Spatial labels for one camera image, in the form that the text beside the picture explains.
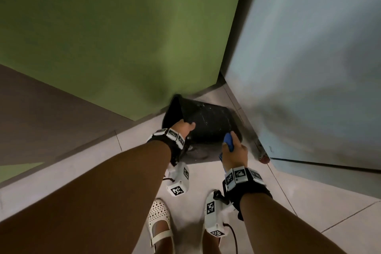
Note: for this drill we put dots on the person's right hand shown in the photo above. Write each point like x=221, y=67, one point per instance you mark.
x=236, y=158

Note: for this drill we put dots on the person's left hand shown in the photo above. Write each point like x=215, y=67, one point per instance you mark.
x=184, y=128

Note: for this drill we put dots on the blue cleaning cloth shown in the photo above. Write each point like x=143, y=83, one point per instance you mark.
x=228, y=142

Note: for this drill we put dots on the black plastic waste bin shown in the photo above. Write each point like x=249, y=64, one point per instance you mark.
x=208, y=122

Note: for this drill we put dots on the person's right forearm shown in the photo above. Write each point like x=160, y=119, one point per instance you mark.
x=282, y=227

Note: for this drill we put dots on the person's left forearm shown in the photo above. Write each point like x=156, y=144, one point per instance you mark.
x=89, y=203

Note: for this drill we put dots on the red caster wheel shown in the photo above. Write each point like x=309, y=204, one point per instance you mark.
x=264, y=158

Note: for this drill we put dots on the white perforated left shoe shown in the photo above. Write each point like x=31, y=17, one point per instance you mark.
x=159, y=212

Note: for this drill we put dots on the pale blue wheeled cabinet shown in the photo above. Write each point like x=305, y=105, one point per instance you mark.
x=312, y=69

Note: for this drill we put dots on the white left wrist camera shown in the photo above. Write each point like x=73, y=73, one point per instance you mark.
x=178, y=179

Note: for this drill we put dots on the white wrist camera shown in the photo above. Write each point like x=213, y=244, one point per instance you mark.
x=212, y=215
x=178, y=179

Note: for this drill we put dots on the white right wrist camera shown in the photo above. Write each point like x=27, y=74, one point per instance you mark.
x=212, y=215

